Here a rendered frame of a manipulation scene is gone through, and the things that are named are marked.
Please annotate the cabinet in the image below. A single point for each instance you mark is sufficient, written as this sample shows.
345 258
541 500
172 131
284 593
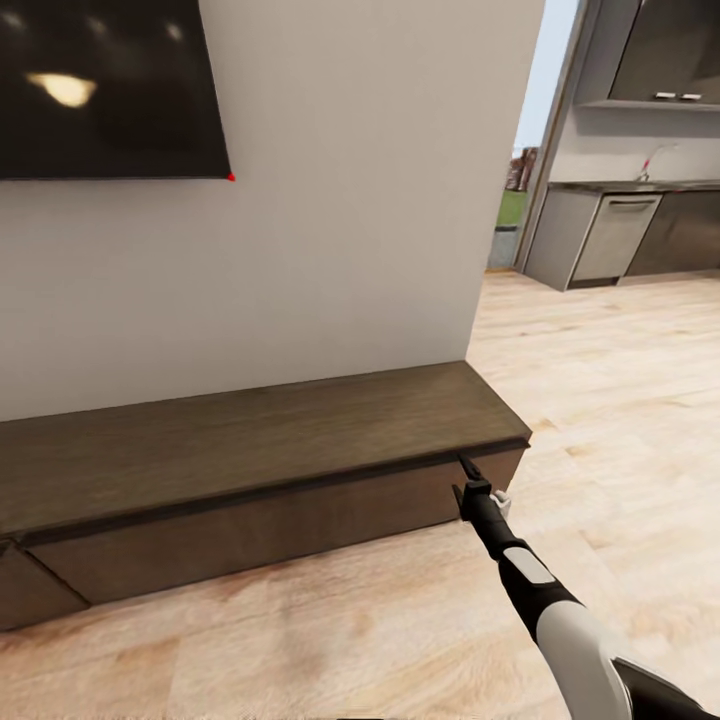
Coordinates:
105 504
654 54

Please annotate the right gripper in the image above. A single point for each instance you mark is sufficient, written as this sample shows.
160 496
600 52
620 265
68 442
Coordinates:
475 502

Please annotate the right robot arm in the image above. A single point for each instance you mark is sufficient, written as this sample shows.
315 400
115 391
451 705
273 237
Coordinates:
600 676

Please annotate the wall mounted tv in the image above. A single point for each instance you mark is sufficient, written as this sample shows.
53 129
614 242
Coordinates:
98 89

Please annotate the fixed window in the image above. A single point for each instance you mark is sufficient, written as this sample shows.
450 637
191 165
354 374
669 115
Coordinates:
561 28

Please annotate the dishwasher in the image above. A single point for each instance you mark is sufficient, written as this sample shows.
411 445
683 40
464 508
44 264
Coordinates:
615 233

